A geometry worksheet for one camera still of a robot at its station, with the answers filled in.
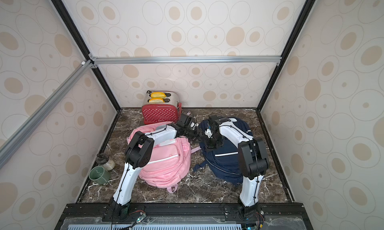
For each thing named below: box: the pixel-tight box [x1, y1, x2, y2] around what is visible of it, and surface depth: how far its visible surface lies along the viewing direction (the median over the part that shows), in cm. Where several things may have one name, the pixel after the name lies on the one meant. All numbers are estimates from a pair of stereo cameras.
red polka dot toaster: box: [141, 90, 182, 125], surface depth 103 cm
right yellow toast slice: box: [148, 98, 165, 104], surface depth 100 cm
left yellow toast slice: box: [150, 92, 167, 99], surface depth 103 cm
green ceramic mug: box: [88, 166, 110, 185], surface depth 83 cm
